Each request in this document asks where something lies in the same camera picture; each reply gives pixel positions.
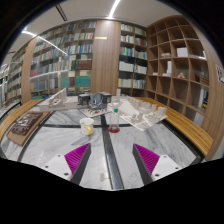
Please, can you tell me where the narrow dark bookshelf with books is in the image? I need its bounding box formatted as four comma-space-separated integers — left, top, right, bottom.
117, 22, 149, 99

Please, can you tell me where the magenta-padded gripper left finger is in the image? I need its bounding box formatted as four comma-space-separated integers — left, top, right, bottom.
43, 142, 93, 186

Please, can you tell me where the dark grey house model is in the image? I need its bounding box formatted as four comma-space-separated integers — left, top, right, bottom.
76, 91, 113, 118

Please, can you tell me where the flat round red coaster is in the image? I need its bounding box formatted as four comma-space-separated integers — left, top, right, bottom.
107, 126, 121, 134

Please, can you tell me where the straight ceiling light strip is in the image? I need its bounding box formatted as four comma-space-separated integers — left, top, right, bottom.
107, 0, 122, 20

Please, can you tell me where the wide dark bookshelf with books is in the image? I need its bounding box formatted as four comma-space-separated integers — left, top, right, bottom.
28, 20, 98, 100

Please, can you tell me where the clear plastic bottle green label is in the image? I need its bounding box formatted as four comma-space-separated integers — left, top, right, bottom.
108, 101, 121, 133

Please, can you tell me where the white wall notice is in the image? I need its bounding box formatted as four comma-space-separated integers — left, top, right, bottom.
215, 64, 224, 86

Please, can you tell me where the glass-fronted bookshelf row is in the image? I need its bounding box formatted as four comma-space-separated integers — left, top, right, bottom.
0, 46, 30, 108

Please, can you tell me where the white mug yellow handle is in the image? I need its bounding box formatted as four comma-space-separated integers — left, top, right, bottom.
78, 117, 96, 137

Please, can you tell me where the brown architectural model on board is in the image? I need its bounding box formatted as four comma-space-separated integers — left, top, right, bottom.
6, 111, 52, 148

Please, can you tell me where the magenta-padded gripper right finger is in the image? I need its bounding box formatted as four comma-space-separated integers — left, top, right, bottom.
131, 142, 183, 186

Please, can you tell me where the beige ramp architectural model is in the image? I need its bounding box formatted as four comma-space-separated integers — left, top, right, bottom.
36, 87, 80, 113

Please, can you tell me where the white city block model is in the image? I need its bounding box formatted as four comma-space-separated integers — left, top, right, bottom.
109, 87, 169, 132

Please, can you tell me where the wooden cubby shelf unit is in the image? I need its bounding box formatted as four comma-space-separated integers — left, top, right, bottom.
145, 14, 211, 118

